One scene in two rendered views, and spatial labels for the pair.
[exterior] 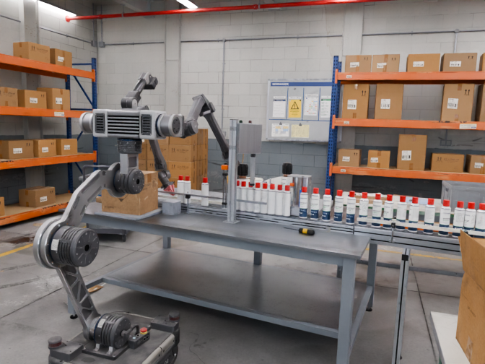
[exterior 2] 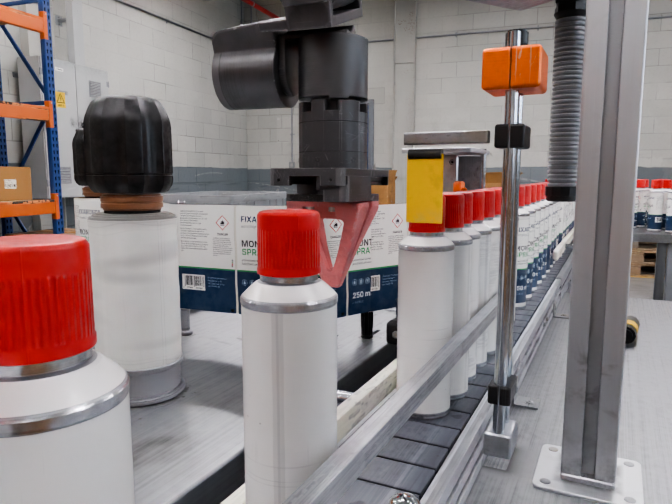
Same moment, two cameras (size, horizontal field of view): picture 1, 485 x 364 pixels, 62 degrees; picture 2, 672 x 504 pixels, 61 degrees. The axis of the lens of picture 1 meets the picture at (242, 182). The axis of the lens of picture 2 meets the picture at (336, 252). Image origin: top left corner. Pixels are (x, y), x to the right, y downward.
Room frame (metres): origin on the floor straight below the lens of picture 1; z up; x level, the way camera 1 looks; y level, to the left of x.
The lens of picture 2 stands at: (2.84, 0.57, 1.10)
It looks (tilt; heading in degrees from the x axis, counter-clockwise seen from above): 8 degrees down; 272
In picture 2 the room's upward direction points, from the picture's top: straight up
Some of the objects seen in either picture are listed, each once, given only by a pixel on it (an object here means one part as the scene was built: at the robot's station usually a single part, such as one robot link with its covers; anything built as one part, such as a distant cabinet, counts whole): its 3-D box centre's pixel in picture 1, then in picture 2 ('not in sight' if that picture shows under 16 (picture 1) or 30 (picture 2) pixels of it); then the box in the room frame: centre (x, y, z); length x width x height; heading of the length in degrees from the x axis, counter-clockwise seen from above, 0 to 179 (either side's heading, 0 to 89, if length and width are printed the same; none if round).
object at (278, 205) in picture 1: (279, 199); not in sight; (2.64, -0.25, 0.98); 0.05 x 0.05 x 0.20
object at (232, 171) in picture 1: (232, 171); (611, 101); (2.62, 0.07, 1.16); 0.04 x 0.04 x 0.67; 66
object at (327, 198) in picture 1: (326, 204); (525, 238); (2.51, -0.54, 0.98); 0.05 x 0.05 x 0.20
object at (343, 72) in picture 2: not in sight; (326, 71); (2.86, 0.08, 1.19); 0.07 x 0.06 x 0.07; 162
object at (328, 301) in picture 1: (229, 263); not in sight; (3.00, 0.08, 0.40); 2.04 x 1.25 x 0.81; 66
